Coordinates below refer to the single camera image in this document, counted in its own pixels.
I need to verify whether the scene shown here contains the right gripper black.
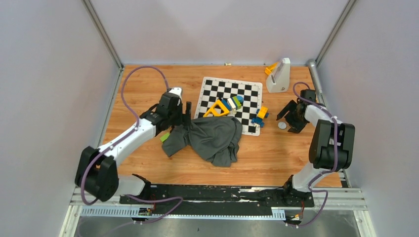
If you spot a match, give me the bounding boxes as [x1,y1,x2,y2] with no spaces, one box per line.
[277,100,308,134]

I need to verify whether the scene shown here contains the grey t-shirt garment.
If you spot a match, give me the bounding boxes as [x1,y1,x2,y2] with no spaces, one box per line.
[162,116,243,167]

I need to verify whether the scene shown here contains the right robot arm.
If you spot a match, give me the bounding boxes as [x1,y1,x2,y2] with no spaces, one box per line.
[277,89,355,206]

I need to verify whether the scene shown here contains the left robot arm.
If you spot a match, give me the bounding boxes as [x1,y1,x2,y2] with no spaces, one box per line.
[75,87,192,204]

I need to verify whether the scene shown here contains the black white checkerboard mat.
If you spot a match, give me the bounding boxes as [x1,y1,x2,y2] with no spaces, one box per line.
[194,77,263,136]

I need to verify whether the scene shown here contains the yellow triangle block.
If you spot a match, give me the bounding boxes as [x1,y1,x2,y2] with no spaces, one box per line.
[203,99,231,117]

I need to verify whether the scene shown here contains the white wedge stand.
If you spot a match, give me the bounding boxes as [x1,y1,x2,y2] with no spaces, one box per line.
[266,58,291,93]

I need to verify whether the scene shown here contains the green rectangular block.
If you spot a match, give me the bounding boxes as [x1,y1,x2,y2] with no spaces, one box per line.
[160,132,170,143]

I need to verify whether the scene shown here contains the colourful stacked block tower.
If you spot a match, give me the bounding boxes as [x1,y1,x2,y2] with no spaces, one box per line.
[221,95,244,111]

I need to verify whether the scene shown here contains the orange clip behind stand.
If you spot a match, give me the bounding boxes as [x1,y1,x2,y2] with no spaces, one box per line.
[264,62,278,75]

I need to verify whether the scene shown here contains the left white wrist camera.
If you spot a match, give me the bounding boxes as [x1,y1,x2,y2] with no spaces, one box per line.
[168,87,183,99]

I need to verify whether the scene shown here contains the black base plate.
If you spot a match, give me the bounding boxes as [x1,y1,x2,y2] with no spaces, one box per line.
[119,184,315,217]

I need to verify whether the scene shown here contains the aluminium frame rail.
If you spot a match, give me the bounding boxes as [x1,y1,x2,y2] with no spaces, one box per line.
[59,185,377,237]

